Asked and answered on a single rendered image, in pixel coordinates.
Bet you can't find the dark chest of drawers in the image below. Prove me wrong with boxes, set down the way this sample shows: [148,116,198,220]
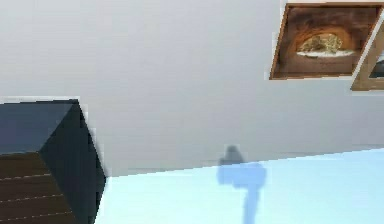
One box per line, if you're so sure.
[0,98,107,224]

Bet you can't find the brown framed cave picture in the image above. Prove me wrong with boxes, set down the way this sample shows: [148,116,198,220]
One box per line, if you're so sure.
[269,2,384,81]

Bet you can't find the tan framed picture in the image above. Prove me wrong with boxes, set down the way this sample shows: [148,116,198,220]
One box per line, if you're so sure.
[350,20,384,92]

